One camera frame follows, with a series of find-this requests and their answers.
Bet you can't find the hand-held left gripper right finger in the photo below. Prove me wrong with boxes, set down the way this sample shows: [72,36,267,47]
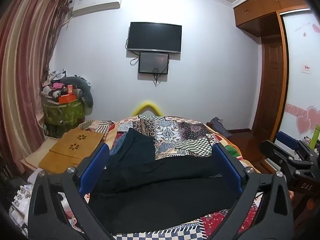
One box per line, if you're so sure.
[207,142,294,240]

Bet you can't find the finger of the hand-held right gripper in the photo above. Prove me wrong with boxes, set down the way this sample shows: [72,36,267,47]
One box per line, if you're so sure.
[259,140,314,180]
[276,131,318,159]

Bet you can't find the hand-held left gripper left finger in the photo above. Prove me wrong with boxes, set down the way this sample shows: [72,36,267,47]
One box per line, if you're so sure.
[27,143,118,240]

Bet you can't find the black pants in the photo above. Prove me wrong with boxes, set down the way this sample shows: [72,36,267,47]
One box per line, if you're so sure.
[87,152,242,233]

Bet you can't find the orange green blanket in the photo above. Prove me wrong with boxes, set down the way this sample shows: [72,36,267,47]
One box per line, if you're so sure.
[217,133,244,162]

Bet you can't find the green bottle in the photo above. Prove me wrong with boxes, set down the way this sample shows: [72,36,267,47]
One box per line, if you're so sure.
[309,124,320,151]

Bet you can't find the wooden lap desk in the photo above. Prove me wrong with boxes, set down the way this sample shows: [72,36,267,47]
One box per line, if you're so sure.
[38,129,105,174]

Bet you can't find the blue folded garment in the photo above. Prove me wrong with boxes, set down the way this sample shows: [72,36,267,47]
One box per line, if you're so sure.
[109,135,127,156]

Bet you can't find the dark blue cloth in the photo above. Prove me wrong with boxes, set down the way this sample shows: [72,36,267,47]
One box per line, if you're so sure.
[206,117,237,137]

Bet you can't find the dark teal folded garment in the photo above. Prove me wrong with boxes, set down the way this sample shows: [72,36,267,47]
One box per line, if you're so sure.
[110,127,156,167]

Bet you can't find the white wardrobe door with hearts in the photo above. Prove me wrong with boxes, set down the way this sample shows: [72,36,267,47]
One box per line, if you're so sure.
[279,2,320,142]

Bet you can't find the patchwork printed blanket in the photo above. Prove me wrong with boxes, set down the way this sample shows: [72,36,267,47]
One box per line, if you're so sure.
[75,114,265,240]

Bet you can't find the light wooden bedside table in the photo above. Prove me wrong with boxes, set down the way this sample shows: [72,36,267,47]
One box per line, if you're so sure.
[21,136,63,173]

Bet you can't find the orange box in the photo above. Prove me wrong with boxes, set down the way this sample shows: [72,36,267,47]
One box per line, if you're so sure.
[58,85,77,104]

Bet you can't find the grey neck pillow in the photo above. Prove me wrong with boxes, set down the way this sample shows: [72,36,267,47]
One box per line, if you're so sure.
[60,76,94,108]

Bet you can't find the yellow headboard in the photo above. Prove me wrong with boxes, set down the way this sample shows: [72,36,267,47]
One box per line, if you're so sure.
[132,101,167,117]

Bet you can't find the wooden overhead cabinet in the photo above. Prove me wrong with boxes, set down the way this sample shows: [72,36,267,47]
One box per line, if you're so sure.
[234,0,310,37]

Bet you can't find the striped red curtain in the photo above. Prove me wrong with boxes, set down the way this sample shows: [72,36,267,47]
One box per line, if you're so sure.
[0,0,72,180]

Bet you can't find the white air conditioner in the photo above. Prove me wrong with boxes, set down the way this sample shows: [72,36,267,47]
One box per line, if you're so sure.
[71,0,122,18]

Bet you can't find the small black wall monitor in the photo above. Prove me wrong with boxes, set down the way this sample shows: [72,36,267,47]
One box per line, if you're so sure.
[138,52,169,75]

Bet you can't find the black wall television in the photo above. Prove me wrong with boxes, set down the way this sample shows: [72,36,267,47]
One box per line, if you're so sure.
[127,22,182,55]

